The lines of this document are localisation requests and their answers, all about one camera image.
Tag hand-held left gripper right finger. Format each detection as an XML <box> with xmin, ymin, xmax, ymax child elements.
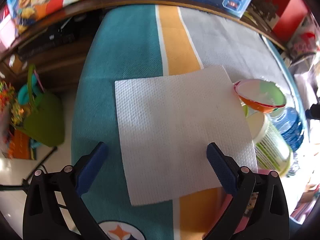
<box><xmin>202</xmin><ymin>142</ymin><xmax>290</xmax><ymax>240</ymax></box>

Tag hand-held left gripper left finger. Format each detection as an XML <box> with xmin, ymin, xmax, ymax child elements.
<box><xmin>23</xmin><ymin>141</ymin><xmax>109</xmax><ymax>240</ymax></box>

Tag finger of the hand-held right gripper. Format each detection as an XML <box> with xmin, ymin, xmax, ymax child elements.
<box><xmin>306</xmin><ymin>102</ymin><xmax>320</xmax><ymax>120</ymax></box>

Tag clear bottle blue label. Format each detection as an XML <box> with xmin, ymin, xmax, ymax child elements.
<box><xmin>271</xmin><ymin>107</ymin><xmax>305</xmax><ymax>153</ymax></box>

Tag pink paper cup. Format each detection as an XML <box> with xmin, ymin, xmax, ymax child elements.
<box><xmin>220</xmin><ymin>169</ymin><xmax>278</xmax><ymax>235</ymax></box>

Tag white green printed tub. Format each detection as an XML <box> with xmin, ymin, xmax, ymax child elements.
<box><xmin>246</xmin><ymin>111</ymin><xmax>293</xmax><ymax>177</ymax></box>

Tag white paper napkin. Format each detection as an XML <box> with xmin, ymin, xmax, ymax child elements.
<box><xmin>114</xmin><ymin>65</ymin><xmax>258</xmax><ymax>207</ymax></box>

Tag grey purple wrapped bag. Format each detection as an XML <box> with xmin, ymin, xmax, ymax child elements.
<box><xmin>295</xmin><ymin>66</ymin><xmax>320</xmax><ymax>102</ymax></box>

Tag clear bag pink items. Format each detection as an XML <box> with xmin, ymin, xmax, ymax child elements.
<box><xmin>289</xmin><ymin>29</ymin><xmax>320</xmax><ymax>64</ymax></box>

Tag green felt bag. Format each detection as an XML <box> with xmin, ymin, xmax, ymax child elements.
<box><xmin>22</xmin><ymin>65</ymin><xmax>65</xmax><ymax>148</ymax></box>

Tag colourful toy pile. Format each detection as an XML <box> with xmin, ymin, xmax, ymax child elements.
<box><xmin>0</xmin><ymin>80</ymin><xmax>25</xmax><ymax>160</ymax></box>

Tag red gift bag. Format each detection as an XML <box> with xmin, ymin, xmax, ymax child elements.
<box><xmin>250</xmin><ymin>0</ymin><xmax>309</xmax><ymax>43</ymax></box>

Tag wooden desk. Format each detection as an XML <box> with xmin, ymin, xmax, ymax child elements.
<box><xmin>0</xmin><ymin>0</ymin><xmax>288</xmax><ymax>93</ymax></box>

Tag cartoon dog gift bag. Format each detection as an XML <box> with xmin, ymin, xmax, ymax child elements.
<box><xmin>6</xmin><ymin>0</ymin><xmax>100</xmax><ymax>34</ymax></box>

